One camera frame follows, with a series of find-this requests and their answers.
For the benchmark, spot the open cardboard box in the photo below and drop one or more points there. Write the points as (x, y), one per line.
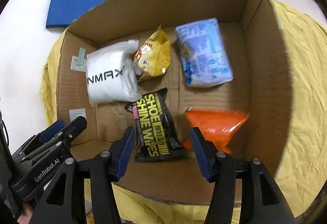
(255, 47)

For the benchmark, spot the black shoe wipes pack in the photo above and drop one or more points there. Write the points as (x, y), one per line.
(155, 128)

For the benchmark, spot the blue white tissue pack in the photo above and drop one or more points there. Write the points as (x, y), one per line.
(203, 56)

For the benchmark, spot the white zip pouch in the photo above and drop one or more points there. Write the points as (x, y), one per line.
(110, 74)

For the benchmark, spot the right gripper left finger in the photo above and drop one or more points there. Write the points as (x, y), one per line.
(64, 198)

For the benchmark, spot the yellow tablecloth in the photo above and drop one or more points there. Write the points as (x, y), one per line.
(302, 170)

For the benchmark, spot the yellow panda snack bag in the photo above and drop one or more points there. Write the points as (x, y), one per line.
(153, 58)

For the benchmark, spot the orange snack bag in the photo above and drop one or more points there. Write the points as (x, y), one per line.
(216, 125)

